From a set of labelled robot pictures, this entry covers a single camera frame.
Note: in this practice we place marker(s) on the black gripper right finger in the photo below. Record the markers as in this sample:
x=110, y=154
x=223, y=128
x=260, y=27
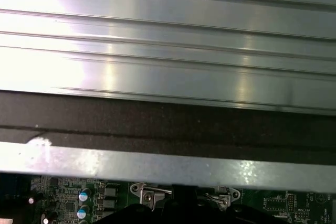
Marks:
x=236, y=216

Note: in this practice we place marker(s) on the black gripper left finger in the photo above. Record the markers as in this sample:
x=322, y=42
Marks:
x=147, y=214

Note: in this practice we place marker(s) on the CPU socket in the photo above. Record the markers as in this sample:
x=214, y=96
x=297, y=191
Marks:
x=158, y=198

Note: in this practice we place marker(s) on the black open PC case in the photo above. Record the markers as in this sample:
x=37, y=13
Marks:
x=157, y=166

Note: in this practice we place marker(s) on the green Dell motherboard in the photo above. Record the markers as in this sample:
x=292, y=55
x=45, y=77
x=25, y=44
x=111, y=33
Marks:
x=65, y=203

